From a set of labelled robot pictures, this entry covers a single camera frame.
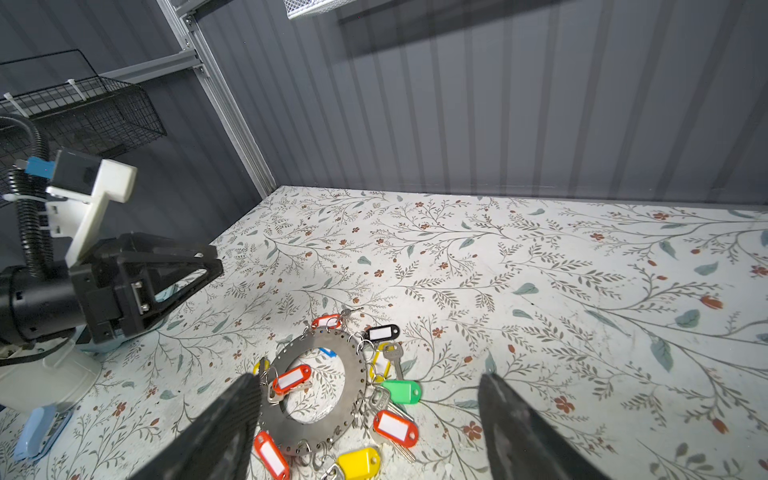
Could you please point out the black key tag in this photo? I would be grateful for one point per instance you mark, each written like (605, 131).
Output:
(382, 333)

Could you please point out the green key tag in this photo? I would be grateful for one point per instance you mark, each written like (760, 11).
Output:
(403, 392)

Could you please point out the large keyring with keys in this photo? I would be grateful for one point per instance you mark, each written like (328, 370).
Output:
(332, 414)

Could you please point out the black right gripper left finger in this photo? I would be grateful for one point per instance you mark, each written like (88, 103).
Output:
(218, 444)

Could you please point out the red flat key tag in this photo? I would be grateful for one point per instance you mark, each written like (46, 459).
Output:
(291, 380)

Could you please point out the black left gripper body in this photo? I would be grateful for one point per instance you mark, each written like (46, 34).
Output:
(112, 286)

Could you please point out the white wire basket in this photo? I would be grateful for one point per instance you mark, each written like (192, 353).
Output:
(305, 8)

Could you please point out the red tag key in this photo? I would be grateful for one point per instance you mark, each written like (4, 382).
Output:
(395, 428)

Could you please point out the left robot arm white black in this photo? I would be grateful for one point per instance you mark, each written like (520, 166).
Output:
(42, 318)

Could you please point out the yellow key tag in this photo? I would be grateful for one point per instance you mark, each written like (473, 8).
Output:
(361, 464)

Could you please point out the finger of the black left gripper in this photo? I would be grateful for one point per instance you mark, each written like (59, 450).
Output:
(155, 275)

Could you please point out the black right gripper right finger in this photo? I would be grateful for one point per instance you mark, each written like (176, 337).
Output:
(520, 444)

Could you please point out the black wire basket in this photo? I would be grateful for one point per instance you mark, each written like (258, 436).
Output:
(75, 107)

